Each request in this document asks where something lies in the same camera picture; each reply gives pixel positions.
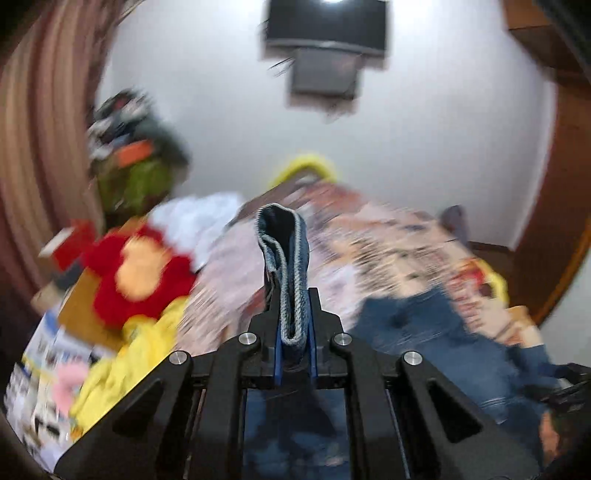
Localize blue denim jacket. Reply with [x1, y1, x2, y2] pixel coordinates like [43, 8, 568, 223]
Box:
[242, 204, 554, 479]

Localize pile of clutter clothes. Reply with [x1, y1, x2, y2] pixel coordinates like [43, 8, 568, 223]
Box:
[87, 89, 190, 168]

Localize yellow cloth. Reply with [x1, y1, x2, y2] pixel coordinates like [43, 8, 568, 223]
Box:
[69, 297, 187, 435]

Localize red plush toy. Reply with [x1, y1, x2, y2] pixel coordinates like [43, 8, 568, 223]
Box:
[80, 222, 197, 332]

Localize brown cardboard box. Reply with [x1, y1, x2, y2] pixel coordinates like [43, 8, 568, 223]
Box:
[31, 269, 124, 352]

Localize patterned printed bed cover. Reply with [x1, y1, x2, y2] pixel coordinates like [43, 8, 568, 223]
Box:
[176, 181, 543, 355]

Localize white cloth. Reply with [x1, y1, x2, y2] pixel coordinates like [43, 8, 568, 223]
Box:
[147, 192, 243, 272]

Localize purple grey bag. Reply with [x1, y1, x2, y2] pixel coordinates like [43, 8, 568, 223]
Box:
[440, 205, 469, 246]

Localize green storage bag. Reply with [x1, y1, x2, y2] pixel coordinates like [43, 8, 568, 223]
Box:
[96, 158, 173, 217]

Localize orange box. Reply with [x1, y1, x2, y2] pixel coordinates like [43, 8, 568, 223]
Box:
[114, 140, 154, 168]

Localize brown wooden wardrobe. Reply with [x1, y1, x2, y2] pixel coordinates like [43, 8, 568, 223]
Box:
[503, 1, 590, 325]

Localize striped brown curtain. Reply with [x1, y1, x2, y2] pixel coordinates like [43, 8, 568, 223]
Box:
[1, 1, 124, 299]

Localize wall-mounted black television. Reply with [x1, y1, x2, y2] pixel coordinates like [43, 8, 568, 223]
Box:
[262, 0, 389, 100]

